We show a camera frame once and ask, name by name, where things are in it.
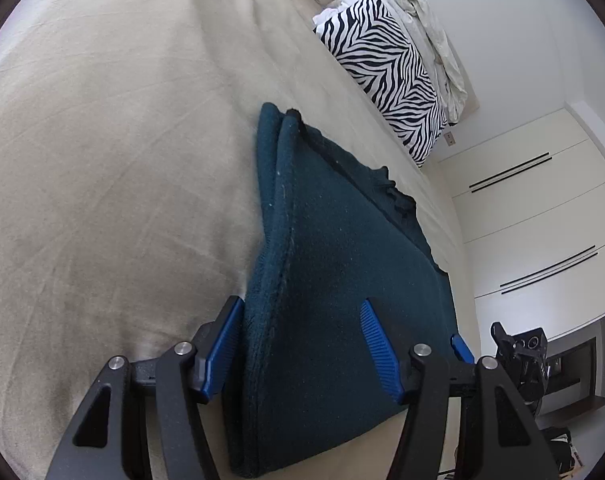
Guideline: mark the dark teal towel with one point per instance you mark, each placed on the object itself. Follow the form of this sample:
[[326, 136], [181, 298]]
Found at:
[[332, 260]]

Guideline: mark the white wardrobe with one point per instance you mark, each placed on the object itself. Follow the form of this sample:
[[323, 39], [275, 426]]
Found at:
[[532, 220]]

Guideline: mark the crumpled white duvet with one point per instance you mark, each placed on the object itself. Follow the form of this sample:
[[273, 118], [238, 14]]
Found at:
[[442, 60]]

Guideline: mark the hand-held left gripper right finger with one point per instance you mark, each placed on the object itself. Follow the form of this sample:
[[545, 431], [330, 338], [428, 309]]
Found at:
[[380, 355]]

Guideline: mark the beige bed sheet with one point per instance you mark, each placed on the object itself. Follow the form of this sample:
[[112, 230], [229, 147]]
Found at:
[[107, 160]]

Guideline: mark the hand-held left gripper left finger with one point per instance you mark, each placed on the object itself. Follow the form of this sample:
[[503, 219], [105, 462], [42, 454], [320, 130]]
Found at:
[[222, 345]]

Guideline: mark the zebra print pillow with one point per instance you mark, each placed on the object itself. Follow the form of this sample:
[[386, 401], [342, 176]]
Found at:
[[387, 75]]

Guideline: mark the wall power socket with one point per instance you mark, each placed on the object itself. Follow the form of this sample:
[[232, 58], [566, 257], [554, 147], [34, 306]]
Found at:
[[450, 138]]

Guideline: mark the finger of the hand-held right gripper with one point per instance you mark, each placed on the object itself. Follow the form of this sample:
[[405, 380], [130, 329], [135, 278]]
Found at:
[[462, 349]]

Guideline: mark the wooden shelf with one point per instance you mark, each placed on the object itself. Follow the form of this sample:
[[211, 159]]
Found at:
[[577, 385]]

